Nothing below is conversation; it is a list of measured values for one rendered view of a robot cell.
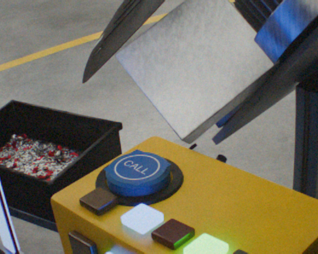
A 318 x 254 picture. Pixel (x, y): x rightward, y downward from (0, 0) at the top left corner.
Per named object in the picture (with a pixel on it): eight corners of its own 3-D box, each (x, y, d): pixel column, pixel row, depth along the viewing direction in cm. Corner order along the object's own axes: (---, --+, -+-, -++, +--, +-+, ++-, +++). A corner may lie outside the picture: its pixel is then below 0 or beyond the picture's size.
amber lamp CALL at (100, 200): (120, 204, 38) (119, 196, 37) (99, 217, 36) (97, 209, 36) (100, 193, 39) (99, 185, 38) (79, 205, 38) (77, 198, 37)
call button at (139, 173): (185, 183, 40) (183, 160, 39) (140, 213, 37) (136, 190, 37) (139, 163, 42) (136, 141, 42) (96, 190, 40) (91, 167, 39)
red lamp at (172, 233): (196, 236, 34) (195, 227, 34) (174, 251, 33) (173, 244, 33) (172, 224, 35) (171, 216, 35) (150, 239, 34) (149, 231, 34)
